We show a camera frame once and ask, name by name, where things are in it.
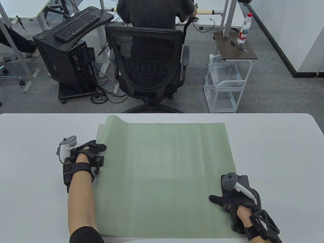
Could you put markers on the person's left hand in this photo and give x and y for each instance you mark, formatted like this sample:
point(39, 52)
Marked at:
point(86, 149)

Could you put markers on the person's right hand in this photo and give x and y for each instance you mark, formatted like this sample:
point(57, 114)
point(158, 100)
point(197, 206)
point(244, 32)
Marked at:
point(235, 202)

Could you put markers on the grey desk mat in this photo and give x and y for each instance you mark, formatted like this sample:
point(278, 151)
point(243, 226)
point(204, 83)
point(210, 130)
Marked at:
point(100, 131)

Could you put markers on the green desk mat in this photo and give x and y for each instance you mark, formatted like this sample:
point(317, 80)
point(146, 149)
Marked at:
point(164, 164)

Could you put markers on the person's left forearm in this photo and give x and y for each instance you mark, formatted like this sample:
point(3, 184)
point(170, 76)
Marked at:
point(81, 200)

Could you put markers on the white desk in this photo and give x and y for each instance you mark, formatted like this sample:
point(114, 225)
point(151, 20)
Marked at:
point(22, 7)
point(205, 24)

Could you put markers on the white and grey controller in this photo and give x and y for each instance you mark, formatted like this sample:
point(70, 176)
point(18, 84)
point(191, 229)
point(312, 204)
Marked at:
point(67, 143)
point(230, 181)

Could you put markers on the person's black sleeve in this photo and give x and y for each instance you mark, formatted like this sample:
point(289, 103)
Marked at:
point(86, 235)

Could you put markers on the black mesh office chair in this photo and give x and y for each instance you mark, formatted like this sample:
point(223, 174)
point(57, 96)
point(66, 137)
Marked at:
point(149, 83)

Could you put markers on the black computer tower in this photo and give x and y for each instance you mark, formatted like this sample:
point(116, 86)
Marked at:
point(50, 63)

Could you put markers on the grey chair base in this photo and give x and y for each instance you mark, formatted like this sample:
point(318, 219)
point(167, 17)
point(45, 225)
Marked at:
point(12, 77)

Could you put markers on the grey foot pedal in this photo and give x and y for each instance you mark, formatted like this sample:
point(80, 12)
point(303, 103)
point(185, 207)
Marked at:
point(10, 58)

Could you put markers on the black keyboard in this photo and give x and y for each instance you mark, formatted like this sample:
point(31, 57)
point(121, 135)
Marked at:
point(76, 25)

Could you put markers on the black computer cart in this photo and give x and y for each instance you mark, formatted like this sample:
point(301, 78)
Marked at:
point(103, 15)

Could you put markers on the black chair base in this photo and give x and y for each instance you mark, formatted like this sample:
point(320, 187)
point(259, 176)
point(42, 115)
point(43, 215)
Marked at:
point(58, 10)

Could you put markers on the brown side table top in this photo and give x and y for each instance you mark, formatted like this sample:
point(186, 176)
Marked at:
point(233, 53)

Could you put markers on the small bunch of keys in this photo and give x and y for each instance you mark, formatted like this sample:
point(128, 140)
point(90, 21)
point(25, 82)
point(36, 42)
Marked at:
point(243, 49)

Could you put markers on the small black object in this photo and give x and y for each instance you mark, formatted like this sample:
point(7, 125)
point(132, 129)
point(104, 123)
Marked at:
point(232, 43)

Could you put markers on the clear water bottle red cap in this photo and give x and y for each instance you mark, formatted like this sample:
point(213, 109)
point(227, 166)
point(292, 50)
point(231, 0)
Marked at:
point(243, 30)

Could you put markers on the beige padded bar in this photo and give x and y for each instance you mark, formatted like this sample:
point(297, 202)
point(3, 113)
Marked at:
point(202, 11)

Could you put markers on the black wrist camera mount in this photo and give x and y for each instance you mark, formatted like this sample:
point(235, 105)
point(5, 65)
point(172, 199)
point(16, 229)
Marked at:
point(264, 226)
point(76, 168)

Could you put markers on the grey metal frame leg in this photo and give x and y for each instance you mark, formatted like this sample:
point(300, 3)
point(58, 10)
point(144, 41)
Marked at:
point(31, 81)
point(226, 20)

